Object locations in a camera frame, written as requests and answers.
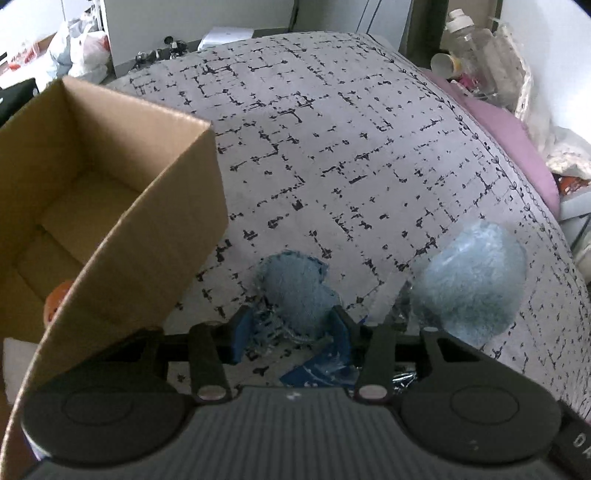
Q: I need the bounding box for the patterned grey bed blanket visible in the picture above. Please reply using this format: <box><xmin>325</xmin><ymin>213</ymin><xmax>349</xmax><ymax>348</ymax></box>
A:
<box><xmin>111</xmin><ymin>33</ymin><xmax>590</xmax><ymax>416</ymax></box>

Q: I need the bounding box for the open cardboard box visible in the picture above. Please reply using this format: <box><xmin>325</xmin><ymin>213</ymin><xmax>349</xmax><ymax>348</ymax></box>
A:
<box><xmin>0</xmin><ymin>75</ymin><xmax>230</xmax><ymax>480</ymax></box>

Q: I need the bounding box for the white plastic bags pile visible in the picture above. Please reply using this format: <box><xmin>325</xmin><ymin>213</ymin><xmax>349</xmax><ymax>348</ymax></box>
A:
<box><xmin>493</xmin><ymin>19</ymin><xmax>590</xmax><ymax>180</ymax></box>

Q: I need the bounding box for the orange slice plush toy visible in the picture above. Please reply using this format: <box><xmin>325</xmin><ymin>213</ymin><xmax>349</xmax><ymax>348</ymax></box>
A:
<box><xmin>43</xmin><ymin>280</ymin><xmax>74</xmax><ymax>328</ymax></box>

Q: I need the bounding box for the white trash bag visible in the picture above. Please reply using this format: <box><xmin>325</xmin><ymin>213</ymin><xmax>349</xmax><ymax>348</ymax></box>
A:
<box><xmin>68</xmin><ymin>31</ymin><xmax>111</xmax><ymax>84</ymax></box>

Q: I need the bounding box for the large clear water bottle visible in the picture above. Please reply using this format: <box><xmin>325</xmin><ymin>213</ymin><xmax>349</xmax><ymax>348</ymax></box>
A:
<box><xmin>446</xmin><ymin>9</ymin><xmax>507</xmax><ymax>106</ymax></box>

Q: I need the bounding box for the clear bag of dark items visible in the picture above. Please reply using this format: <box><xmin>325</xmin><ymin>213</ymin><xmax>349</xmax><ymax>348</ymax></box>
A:
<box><xmin>267</xmin><ymin>289</ymin><xmax>417</xmax><ymax>395</ymax></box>

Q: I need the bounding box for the paper cup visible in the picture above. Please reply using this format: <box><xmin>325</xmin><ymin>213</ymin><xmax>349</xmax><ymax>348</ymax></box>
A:
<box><xmin>430</xmin><ymin>53</ymin><xmax>463</xmax><ymax>79</ymax></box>

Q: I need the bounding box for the pink bed sheet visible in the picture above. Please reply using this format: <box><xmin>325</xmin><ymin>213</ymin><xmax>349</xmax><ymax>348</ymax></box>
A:
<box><xmin>421</xmin><ymin>69</ymin><xmax>560</xmax><ymax>220</ymax></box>

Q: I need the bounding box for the blue knitted cloth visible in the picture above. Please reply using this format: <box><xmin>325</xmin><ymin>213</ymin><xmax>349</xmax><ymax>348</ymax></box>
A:
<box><xmin>254</xmin><ymin>251</ymin><xmax>341</xmax><ymax>346</ymax></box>

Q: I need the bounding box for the grey-blue trash bag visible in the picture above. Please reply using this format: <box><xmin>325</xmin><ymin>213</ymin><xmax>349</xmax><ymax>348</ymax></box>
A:
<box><xmin>48</xmin><ymin>28</ymin><xmax>79</xmax><ymax>78</ymax></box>

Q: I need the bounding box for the white box on floor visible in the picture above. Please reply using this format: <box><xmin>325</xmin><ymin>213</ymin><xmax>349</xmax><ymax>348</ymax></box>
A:
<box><xmin>197</xmin><ymin>27</ymin><xmax>254</xmax><ymax>51</ymax></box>

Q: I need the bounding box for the blue fluffy plush toy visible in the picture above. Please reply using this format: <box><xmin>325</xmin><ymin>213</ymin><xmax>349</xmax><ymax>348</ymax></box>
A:
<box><xmin>410</xmin><ymin>221</ymin><xmax>527</xmax><ymax>348</ymax></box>

